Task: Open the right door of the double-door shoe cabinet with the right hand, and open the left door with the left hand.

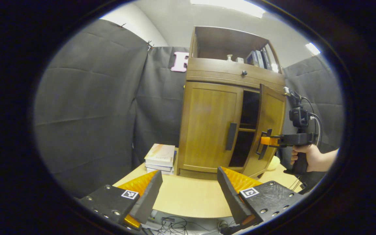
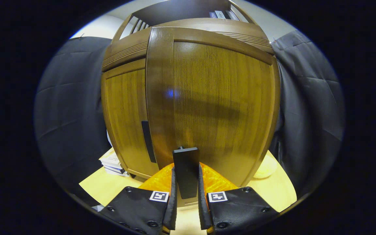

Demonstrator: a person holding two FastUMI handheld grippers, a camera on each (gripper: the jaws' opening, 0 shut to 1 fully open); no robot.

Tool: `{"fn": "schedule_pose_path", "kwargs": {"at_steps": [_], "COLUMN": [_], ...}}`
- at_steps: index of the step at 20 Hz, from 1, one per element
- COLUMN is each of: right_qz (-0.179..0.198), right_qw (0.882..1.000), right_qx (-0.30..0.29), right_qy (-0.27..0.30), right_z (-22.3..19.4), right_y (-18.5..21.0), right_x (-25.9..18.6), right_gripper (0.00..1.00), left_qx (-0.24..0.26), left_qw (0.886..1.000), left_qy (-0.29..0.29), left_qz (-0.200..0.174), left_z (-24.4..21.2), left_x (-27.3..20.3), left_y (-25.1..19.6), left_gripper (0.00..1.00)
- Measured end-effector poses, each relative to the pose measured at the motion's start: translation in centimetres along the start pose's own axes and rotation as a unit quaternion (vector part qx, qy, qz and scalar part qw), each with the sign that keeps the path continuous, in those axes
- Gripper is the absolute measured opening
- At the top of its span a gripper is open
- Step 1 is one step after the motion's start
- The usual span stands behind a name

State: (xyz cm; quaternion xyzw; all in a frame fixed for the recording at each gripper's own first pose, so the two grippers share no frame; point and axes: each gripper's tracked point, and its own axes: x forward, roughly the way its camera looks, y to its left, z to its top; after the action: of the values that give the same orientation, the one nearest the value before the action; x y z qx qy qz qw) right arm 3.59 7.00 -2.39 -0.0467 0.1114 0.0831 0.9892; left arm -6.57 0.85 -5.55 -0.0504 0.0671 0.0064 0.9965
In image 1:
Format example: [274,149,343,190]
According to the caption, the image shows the small ceiling light panel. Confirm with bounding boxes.
[305,42,321,56]

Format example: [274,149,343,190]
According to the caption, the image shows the light grey book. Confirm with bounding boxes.
[255,50,265,68]

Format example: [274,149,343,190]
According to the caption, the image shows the wooden cabinet door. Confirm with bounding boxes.
[242,84,287,178]
[177,82,244,173]

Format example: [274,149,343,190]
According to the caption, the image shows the tangled black cables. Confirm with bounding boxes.
[157,215,188,235]

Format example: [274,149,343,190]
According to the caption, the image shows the black left door handle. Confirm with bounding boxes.
[226,123,238,151]

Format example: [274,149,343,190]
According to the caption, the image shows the black door handle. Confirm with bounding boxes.
[226,123,238,151]
[256,129,272,160]

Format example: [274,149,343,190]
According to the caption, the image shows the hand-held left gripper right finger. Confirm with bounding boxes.
[217,166,304,229]

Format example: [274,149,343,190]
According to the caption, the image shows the tall dark book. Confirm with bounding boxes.
[261,48,273,70]

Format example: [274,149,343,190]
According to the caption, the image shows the wooden double-door shoe cabinet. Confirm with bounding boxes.
[177,26,288,180]

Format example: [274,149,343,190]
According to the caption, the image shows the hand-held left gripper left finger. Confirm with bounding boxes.
[77,170,163,230]

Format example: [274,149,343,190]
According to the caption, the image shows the white book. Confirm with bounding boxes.
[147,167,175,175]

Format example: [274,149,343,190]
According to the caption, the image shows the large ceiling light panel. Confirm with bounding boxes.
[191,0,267,18]

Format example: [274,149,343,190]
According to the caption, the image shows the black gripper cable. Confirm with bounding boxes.
[301,96,323,147]

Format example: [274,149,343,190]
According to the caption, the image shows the wooden cabinet drawer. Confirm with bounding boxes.
[186,58,286,93]

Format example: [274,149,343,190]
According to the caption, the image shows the black right door handle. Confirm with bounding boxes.
[256,129,272,160]

